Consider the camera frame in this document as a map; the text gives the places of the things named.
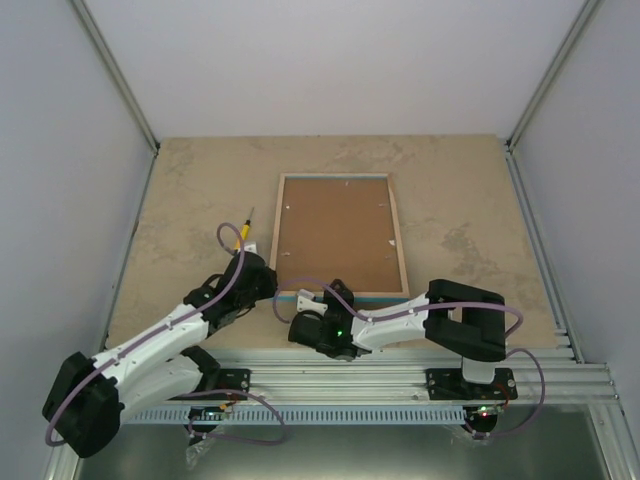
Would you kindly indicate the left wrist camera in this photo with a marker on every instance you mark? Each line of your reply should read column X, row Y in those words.
column 250, row 246

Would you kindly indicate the blue wooden picture frame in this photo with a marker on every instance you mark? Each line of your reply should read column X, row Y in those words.
column 339, row 225

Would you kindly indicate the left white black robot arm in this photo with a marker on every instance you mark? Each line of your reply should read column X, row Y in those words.
column 91, row 397

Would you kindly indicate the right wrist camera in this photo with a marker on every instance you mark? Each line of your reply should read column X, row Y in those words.
column 306, row 301

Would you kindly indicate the grey slotted cable duct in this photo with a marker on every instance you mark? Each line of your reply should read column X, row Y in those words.
column 295, row 415

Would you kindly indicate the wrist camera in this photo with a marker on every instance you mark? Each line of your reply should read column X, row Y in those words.
column 250, row 246
column 306, row 301

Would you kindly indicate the aluminium profile rail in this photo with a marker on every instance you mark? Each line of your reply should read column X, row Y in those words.
column 397, row 376

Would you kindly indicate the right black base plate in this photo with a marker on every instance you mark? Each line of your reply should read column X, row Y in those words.
column 444, row 384

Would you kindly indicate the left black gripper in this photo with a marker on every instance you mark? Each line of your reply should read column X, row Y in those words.
column 270, row 279

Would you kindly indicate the yellow handled screwdriver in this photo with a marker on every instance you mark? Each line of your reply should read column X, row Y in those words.
column 245, row 230

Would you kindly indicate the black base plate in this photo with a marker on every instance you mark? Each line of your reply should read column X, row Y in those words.
column 444, row 384
column 186, row 383

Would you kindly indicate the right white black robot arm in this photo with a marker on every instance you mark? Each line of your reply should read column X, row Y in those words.
column 465, row 320

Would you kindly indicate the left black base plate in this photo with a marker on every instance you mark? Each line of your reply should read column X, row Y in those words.
column 186, row 383

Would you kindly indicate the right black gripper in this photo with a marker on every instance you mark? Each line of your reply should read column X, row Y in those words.
column 346, row 291

